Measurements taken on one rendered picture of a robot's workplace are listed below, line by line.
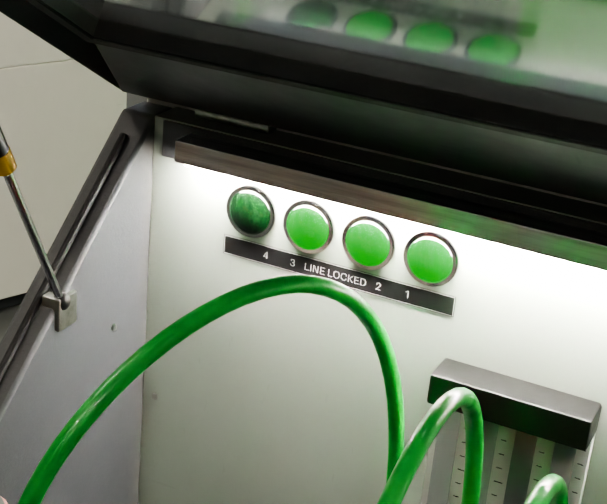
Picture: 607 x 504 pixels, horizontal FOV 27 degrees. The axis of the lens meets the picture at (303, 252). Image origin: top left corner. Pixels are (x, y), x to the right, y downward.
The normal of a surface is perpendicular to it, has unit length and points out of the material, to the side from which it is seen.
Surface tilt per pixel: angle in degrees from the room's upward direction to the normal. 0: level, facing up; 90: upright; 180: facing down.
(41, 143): 90
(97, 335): 90
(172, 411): 90
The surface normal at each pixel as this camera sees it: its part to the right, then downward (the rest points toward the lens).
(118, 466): 0.90, 0.25
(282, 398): -0.44, 0.32
